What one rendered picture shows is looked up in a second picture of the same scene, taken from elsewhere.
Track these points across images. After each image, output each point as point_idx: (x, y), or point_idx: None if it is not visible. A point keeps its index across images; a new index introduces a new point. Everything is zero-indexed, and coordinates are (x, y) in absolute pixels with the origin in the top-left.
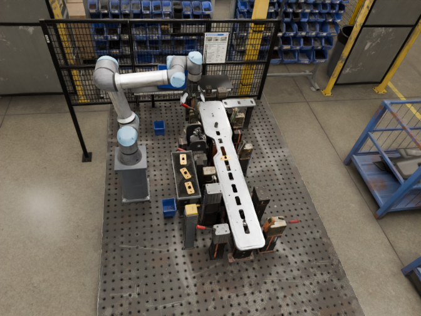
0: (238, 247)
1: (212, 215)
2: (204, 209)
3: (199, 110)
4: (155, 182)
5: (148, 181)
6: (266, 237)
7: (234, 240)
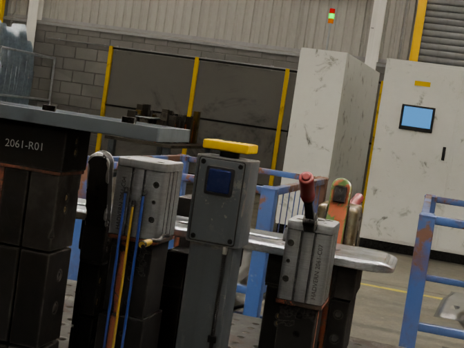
0: (382, 262)
1: (152, 342)
2: (122, 316)
3: None
4: None
5: None
6: None
7: (351, 259)
